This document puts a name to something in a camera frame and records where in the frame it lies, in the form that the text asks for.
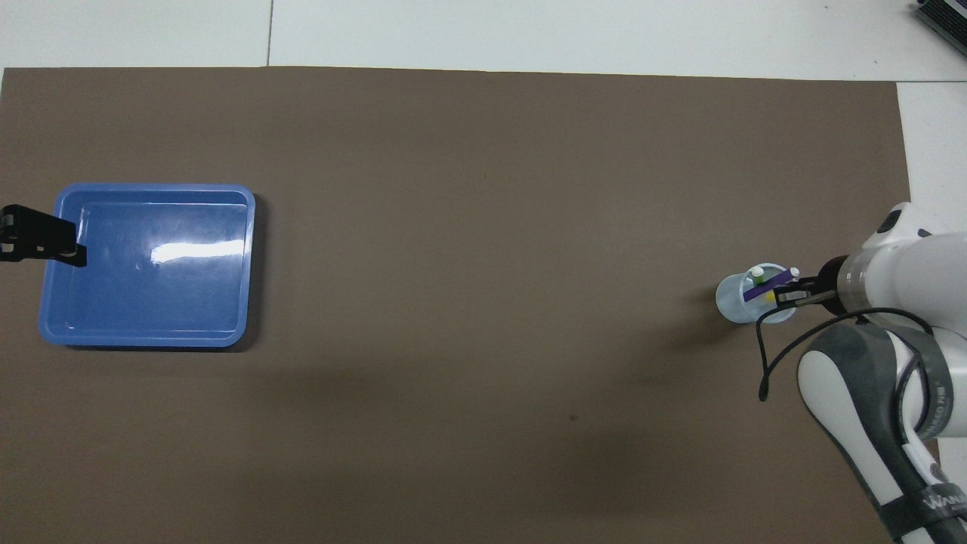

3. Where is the grey ribbed device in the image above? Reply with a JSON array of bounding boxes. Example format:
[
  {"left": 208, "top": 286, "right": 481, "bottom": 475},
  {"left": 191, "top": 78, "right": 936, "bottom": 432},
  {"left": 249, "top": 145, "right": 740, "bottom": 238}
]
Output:
[{"left": 913, "top": 0, "right": 967, "bottom": 48}]

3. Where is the purple marker pen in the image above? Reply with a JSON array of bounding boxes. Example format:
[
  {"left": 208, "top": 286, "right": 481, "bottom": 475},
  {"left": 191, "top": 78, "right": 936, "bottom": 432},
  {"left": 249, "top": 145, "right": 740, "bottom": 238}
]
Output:
[{"left": 743, "top": 267, "right": 802, "bottom": 303}]

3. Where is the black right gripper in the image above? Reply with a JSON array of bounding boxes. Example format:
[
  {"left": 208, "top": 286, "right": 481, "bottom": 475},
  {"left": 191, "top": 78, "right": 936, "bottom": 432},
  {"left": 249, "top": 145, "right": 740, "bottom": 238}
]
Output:
[{"left": 774, "top": 255, "right": 853, "bottom": 318}]

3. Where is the clear plastic cup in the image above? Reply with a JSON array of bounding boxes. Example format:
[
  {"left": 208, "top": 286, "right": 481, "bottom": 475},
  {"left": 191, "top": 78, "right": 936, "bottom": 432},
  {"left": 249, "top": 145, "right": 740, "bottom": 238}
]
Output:
[{"left": 715, "top": 262, "right": 801, "bottom": 326}]

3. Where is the brown table mat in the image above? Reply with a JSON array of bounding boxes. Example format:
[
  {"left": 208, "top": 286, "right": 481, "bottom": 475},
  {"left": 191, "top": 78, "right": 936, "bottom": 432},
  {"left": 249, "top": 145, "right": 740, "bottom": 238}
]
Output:
[{"left": 0, "top": 66, "right": 951, "bottom": 544}]

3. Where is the blue plastic tray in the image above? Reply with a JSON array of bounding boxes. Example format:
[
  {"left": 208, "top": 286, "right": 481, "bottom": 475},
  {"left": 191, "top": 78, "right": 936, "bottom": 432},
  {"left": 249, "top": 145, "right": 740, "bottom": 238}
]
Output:
[{"left": 38, "top": 183, "right": 256, "bottom": 348}]

